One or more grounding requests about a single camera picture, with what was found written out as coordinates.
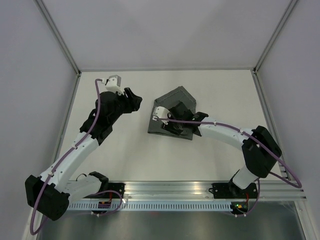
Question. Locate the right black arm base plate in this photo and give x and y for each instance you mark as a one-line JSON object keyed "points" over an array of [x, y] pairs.
{"points": [[221, 191]]}

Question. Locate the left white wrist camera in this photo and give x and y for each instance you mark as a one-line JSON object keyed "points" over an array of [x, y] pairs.
{"points": [[113, 84]]}

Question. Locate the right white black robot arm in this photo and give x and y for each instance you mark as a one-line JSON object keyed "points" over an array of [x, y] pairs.
{"points": [[260, 150]]}

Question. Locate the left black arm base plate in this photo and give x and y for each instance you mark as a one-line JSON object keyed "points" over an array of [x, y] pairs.
{"points": [[118, 187]]}

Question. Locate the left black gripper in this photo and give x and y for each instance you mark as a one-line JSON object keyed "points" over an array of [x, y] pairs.
{"points": [[134, 101]]}

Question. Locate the left aluminium frame post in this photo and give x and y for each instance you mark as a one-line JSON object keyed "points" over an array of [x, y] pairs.
{"points": [[57, 35]]}

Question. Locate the white slotted cable duct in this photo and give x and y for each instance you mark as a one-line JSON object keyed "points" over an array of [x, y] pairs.
{"points": [[171, 206]]}

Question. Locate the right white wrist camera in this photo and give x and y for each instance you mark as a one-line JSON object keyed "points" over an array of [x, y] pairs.
{"points": [[161, 113]]}

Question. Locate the grey cloth napkin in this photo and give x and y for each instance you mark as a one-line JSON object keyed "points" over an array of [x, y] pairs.
{"points": [[168, 100]]}

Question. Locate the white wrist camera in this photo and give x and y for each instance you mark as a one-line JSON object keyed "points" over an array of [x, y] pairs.
{"points": [[113, 84], [161, 113]]}

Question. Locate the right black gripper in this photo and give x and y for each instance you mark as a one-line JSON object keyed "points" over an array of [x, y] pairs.
{"points": [[169, 127]]}

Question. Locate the aluminium front rail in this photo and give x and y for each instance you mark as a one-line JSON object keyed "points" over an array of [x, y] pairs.
{"points": [[270, 190]]}

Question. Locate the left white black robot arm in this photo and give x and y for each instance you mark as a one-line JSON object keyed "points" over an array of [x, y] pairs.
{"points": [[50, 193]]}

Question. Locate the right aluminium frame post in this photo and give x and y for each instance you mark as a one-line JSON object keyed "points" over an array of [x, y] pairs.
{"points": [[275, 34]]}

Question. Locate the aluminium frame post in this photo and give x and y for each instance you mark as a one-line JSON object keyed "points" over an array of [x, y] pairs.
{"points": [[275, 34], [57, 35]]}

